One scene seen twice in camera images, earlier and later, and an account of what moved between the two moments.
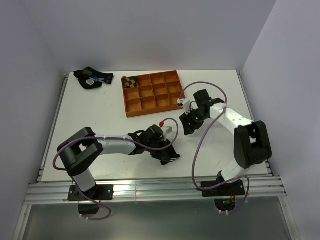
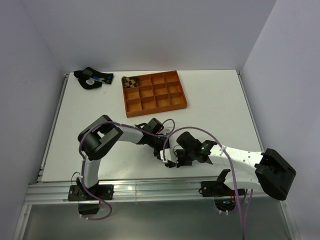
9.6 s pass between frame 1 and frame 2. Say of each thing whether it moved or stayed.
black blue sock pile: stayed
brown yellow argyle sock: stayed
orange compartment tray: stayed
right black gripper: moved
